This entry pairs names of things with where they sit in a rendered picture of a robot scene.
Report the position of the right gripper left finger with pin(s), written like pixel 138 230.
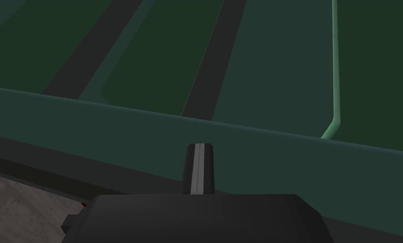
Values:
pixel 192 172

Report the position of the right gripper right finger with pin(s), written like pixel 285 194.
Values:
pixel 207 172

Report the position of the green cupboard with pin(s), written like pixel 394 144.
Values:
pixel 86 135

